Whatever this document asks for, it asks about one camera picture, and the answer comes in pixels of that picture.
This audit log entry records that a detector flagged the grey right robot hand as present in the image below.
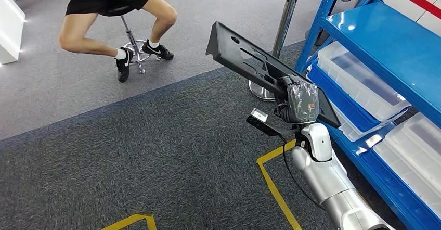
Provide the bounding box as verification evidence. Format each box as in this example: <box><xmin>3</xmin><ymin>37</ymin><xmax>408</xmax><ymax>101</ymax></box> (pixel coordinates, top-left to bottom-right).
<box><xmin>277</xmin><ymin>76</ymin><xmax>321</xmax><ymax>125</ymax></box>

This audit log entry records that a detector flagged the long black plastic part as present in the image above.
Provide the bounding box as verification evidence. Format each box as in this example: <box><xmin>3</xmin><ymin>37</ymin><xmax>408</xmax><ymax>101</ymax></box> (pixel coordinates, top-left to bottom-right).
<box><xmin>205</xmin><ymin>21</ymin><xmax>342</xmax><ymax>129</ymax></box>

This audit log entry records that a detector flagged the blue metal shelf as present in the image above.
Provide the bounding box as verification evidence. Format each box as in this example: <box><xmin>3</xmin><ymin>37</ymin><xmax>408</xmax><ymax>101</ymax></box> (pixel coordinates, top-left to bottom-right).
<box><xmin>294</xmin><ymin>0</ymin><xmax>441</xmax><ymax>230</ymax></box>

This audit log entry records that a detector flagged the clear plastic bin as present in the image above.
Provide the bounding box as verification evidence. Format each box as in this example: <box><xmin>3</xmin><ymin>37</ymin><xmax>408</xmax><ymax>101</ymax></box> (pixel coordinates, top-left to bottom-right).
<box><xmin>373</xmin><ymin>112</ymin><xmax>441</xmax><ymax>219</ymax></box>
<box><xmin>330</xmin><ymin>100</ymin><xmax>411</xmax><ymax>143</ymax></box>
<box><xmin>317</xmin><ymin>41</ymin><xmax>411</xmax><ymax>122</ymax></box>

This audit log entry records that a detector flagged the yellow floor tape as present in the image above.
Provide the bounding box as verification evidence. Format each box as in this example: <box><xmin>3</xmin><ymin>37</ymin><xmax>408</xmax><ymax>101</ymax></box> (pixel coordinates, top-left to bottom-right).
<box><xmin>256</xmin><ymin>138</ymin><xmax>304</xmax><ymax>230</ymax></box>
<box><xmin>101</xmin><ymin>214</ymin><xmax>158</xmax><ymax>230</ymax></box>

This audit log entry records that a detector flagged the chrome swivel stool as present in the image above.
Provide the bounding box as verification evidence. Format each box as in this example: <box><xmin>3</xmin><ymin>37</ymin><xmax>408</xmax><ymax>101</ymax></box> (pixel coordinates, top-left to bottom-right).
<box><xmin>105</xmin><ymin>5</ymin><xmax>163</xmax><ymax>75</ymax></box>

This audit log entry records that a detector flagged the person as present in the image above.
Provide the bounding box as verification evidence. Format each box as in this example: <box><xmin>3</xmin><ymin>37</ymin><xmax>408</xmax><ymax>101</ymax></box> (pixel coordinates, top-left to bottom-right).
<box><xmin>58</xmin><ymin>0</ymin><xmax>178</xmax><ymax>83</ymax></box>

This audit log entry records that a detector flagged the white cabinet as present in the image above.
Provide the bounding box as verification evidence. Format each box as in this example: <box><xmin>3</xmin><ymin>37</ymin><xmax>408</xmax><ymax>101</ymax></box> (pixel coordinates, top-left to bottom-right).
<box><xmin>0</xmin><ymin>0</ymin><xmax>27</xmax><ymax>66</ymax></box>

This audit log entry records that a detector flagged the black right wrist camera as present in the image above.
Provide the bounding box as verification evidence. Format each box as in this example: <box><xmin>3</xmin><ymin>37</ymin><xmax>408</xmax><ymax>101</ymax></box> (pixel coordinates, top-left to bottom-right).
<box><xmin>245</xmin><ymin>108</ymin><xmax>301</xmax><ymax>138</ymax></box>

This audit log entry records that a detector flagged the black cable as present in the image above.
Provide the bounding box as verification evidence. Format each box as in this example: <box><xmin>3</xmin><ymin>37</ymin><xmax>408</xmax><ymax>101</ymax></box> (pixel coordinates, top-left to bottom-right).
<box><xmin>280</xmin><ymin>134</ymin><xmax>326</xmax><ymax>211</ymax></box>

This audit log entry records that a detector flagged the chrome stanchion post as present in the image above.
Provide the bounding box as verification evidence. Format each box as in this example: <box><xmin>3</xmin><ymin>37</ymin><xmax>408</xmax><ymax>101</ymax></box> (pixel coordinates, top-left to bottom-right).
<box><xmin>248</xmin><ymin>0</ymin><xmax>303</xmax><ymax>102</ymax></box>

